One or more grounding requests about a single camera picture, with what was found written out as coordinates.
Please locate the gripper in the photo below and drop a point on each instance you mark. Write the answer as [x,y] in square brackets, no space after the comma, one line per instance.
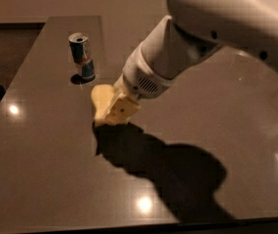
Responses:
[139,74]

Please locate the yellow wavy sponge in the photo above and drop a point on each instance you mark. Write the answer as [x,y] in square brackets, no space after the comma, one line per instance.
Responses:
[101,96]

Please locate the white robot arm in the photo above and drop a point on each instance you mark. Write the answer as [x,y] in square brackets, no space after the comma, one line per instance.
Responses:
[190,33]

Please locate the blue silver energy drink can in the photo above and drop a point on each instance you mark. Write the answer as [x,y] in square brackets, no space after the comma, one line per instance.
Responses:
[80,47]

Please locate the black object beside table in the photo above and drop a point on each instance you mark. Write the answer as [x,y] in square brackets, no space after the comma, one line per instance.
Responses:
[2,91]

